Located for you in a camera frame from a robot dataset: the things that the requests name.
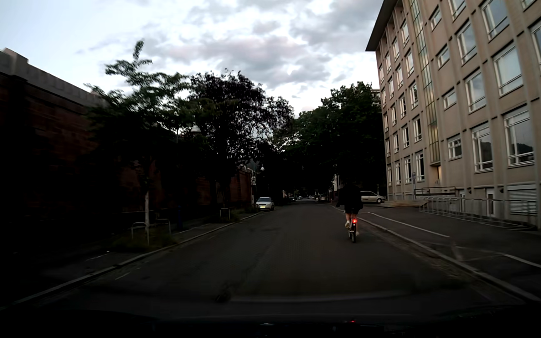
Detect dark asphalt pavement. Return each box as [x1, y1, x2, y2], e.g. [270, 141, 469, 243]
[0, 211, 259, 313]

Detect asphalt pavement with parking bays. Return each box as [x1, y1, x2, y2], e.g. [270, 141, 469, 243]
[332, 202, 541, 306]

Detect row of dark trees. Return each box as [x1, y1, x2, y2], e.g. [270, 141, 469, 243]
[85, 40, 296, 226]

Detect metal railing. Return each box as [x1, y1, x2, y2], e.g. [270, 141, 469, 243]
[420, 196, 538, 228]

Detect long red brick wall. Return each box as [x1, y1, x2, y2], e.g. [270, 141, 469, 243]
[0, 37, 254, 231]

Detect car's own bonnet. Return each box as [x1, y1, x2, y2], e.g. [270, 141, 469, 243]
[0, 307, 541, 338]

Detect dark asphalt road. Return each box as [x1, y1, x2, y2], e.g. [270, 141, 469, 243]
[14, 199, 529, 320]

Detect person on bicycle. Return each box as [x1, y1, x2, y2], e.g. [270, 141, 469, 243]
[335, 182, 364, 244]

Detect large dark trees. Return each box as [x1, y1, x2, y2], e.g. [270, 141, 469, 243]
[289, 81, 387, 195]

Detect road markings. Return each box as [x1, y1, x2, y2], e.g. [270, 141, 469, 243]
[369, 212, 541, 279]

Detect beige multi-storey office building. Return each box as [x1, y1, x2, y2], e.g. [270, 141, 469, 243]
[366, 0, 541, 230]

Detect street lamp post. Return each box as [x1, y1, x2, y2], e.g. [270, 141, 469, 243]
[175, 124, 202, 231]

